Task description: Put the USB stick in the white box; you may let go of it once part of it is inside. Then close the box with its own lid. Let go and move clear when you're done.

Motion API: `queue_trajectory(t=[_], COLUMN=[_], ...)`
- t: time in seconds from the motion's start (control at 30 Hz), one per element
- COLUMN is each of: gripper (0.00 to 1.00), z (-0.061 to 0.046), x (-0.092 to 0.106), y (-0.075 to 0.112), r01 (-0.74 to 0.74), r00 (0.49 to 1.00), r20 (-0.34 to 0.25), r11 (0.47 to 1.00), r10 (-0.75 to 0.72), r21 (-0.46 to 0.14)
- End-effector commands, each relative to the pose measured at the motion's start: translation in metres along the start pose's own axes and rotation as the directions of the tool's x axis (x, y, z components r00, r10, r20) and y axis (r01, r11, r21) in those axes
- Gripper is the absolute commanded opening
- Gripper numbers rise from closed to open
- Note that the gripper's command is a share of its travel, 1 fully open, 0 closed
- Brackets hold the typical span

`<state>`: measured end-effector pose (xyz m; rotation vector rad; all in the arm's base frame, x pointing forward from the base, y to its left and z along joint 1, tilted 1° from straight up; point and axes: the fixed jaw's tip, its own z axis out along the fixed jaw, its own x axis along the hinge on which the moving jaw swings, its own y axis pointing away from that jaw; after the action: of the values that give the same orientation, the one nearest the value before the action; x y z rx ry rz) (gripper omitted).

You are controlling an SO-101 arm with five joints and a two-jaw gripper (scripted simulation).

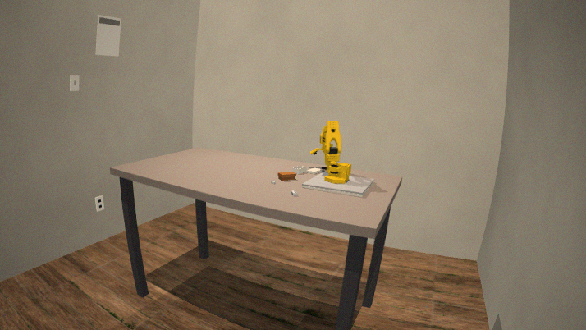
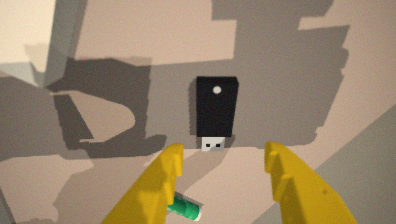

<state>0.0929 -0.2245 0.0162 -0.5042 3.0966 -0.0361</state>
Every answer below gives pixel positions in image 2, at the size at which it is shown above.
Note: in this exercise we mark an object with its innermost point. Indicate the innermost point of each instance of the black usb stick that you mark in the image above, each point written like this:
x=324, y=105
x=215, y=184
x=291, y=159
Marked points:
x=216, y=98

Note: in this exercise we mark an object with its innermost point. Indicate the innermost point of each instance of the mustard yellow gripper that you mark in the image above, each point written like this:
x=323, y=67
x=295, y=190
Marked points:
x=304, y=197

